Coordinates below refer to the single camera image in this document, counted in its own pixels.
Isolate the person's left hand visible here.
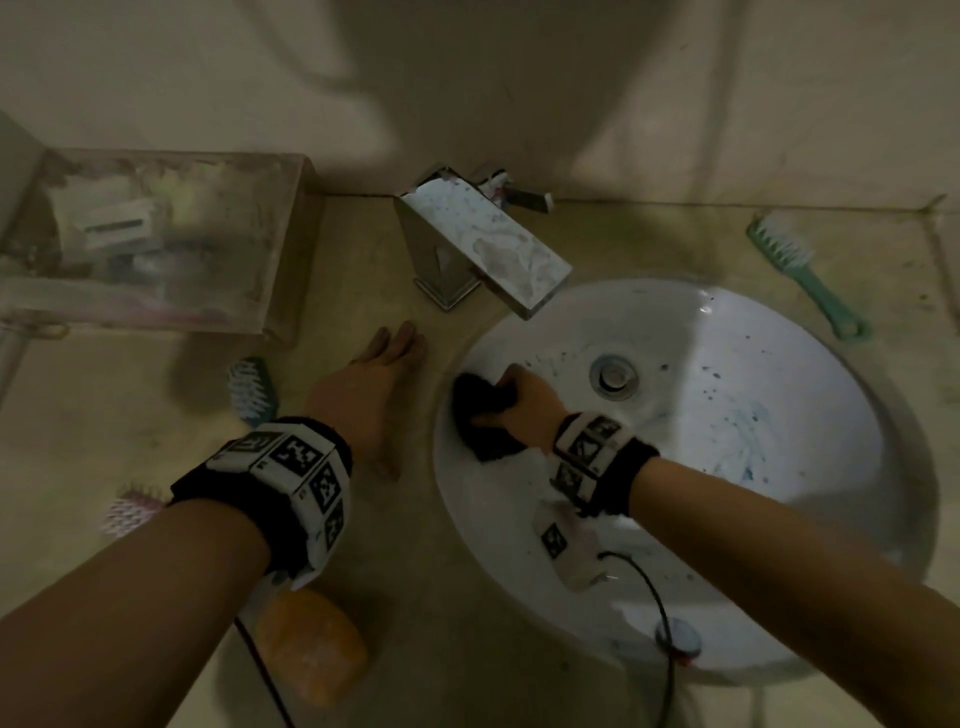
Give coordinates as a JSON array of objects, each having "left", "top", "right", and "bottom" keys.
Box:
[{"left": 302, "top": 321, "right": 429, "bottom": 482}]

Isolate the person's right hand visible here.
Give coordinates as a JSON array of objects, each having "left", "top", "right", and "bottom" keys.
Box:
[{"left": 471, "top": 363, "right": 571, "bottom": 451}]

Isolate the black sponge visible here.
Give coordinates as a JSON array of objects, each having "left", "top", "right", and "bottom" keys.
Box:
[{"left": 450, "top": 372, "right": 529, "bottom": 463}]

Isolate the person's right forearm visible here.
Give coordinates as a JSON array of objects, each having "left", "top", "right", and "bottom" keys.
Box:
[{"left": 628, "top": 456, "right": 960, "bottom": 728}]

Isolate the person's left forearm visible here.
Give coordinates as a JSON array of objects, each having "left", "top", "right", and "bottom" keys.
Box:
[{"left": 0, "top": 498, "right": 273, "bottom": 728}]

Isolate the left wrist tracker band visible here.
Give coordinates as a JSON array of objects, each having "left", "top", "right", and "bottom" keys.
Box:
[{"left": 168, "top": 416, "right": 354, "bottom": 594}]

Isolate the wrist tracker band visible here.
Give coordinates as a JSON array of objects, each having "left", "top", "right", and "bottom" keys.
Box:
[
  {"left": 168, "top": 416, "right": 354, "bottom": 594},
  {"left": 549, "top": 411, "right": 662, "bottom": 520}
]

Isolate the right wrist tracker band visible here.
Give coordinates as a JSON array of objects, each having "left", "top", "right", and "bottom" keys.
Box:
[{"left": 549, "top": 411, "right": 662, "bottom": 520}]

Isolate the chrome sink drain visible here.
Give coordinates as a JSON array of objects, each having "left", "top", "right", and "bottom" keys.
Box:
[{"left": 588, "top": 353, "right": 641, "bottom": 399}]

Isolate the teal bristle brush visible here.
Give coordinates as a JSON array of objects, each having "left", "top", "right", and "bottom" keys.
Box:
[{"left": 226, "top": 357, "right": 279, "bottom": 429}]

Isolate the chrome square faucet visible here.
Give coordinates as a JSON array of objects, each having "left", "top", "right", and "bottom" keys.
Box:
[{"left": 393, "top": 165, "right": 575, "bottom": 323}]

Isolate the orange sponge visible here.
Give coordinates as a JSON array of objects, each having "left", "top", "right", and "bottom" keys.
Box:
[{"left": 257, "top": 588, "right": 369, "bottom": 711}]

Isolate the white round sink basin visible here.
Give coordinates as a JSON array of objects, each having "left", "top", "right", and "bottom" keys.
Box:
[{"left": 431, "top": 277, "right": 940, "bottom": 688}]

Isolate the pink bristle brush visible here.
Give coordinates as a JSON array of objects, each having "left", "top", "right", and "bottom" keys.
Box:
[{"left": 99, "top": 483, "right": 171, "bottom": 542}]

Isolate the chrome overflow cap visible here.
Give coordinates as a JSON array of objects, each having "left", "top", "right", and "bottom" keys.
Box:
[{"left": 654, "top": 615, "right": 704, "bottom": 667}]

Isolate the clear acrylic storage box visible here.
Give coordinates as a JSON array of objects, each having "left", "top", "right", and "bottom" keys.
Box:
[{"left": 0, "top": 145, "right": 325, "bottom": 348}]

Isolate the white packet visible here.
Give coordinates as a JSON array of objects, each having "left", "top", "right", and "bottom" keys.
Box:
[{"left": 69, "top": 197, "right": 171, "bottom": 253}]

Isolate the white wrist camera unit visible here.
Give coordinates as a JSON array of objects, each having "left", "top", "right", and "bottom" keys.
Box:
[{"left": 531, "top": 501, "right": 610, "bottom": 594}]

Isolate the chrome faucet handle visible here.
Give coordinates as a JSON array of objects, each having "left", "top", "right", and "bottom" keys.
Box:
[{"left": 471, "top": 169, "right": 556, "bottom": 216}]

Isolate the black cable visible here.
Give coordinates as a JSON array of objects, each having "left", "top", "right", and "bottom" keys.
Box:
[
  {"left": 233, "top": 615, "right": 298, "bottom": 728},
  {"left": 596, "top": 550, "right": 678, "bottom": 728}
]

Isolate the green long-handled brush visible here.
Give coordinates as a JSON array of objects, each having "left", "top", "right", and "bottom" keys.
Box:
[{"left": 745, "top": 215, "right": 873, "bottom": 343}]

